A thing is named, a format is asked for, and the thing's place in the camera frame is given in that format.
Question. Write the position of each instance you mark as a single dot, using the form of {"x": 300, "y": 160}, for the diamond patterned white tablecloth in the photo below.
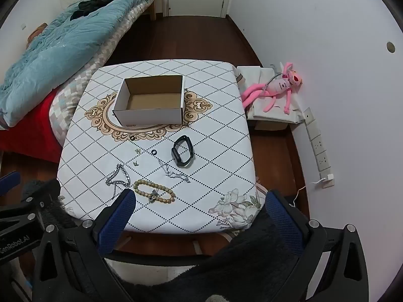
{"x": 214, "y": 151}

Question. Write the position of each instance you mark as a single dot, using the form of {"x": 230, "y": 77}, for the pink plush toy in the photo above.
{"x": 280, "y": 85}

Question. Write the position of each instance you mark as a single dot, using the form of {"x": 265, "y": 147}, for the light blue blanket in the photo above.
{"x": 63, "y": 53}

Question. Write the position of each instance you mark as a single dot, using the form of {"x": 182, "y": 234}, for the white charger plug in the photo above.
{"x": 328, "y": 177}

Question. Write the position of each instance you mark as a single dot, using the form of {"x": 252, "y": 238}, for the black clothes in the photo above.
{"x": 94, "y": 3}

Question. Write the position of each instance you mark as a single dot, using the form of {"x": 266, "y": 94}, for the dark fluffy garment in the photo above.
{"x": 252, "y": 258}

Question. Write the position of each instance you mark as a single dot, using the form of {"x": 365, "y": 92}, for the white power strip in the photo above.
{"x": 318, "y": 148}

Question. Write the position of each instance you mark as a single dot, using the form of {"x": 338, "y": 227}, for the wooden bed frame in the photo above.
{"x": 152, "y": 12}

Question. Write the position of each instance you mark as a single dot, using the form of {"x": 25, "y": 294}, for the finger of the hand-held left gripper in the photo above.
{"x": 34, "y": 207}
{"x": 9, "y": 183}

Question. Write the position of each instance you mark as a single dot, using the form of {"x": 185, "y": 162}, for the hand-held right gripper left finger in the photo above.
{"x": 117, "y": 220}

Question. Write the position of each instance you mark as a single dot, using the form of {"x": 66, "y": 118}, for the cardboard box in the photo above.
{"x": 148, "y": 117}

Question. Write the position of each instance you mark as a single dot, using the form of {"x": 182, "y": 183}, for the red bed sheet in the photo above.
{"x": 31, "y": 132}

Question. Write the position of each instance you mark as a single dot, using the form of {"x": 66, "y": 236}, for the round wall hole cover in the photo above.
{"x": 390, "y": 47}

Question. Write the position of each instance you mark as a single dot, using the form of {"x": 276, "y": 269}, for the white cloth bag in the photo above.
{"x": 267, "y": 114}

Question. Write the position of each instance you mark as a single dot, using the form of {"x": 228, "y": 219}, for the black smart band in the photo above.
{"x": 175, "y": 154}

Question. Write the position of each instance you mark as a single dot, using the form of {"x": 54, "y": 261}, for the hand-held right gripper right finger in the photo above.
{"x": 283, "y": 223}

